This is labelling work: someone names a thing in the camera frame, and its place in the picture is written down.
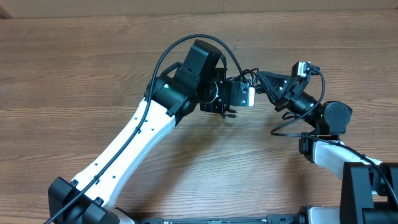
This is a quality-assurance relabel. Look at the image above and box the black USB-C cable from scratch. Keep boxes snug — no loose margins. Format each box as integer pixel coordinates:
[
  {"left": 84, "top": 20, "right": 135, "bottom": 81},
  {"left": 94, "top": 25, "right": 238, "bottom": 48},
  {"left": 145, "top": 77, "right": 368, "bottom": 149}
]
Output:
[{"left": 239, "top": 67, "right": 265, "bottom": 95}]

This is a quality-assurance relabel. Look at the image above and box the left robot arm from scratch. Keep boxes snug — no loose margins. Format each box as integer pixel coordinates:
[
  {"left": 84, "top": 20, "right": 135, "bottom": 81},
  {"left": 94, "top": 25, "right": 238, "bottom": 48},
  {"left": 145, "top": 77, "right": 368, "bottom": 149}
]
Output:
[{"left": 48, "top": 34, "right": 255, "bottom": 224}]

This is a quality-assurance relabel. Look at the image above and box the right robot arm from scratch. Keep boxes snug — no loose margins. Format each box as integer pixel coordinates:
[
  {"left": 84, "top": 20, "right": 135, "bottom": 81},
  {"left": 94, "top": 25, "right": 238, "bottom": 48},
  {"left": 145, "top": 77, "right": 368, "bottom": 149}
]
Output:
[{"left": 257, "top": 68, "right": 397, "bottom": 223}]

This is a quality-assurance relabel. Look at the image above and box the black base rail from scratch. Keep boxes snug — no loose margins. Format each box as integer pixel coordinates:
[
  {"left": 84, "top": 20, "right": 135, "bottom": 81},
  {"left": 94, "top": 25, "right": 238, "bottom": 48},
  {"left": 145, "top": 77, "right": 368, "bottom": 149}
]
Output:
[{"left": 136, "top": 214, "right": 306, "bottom": 224}]

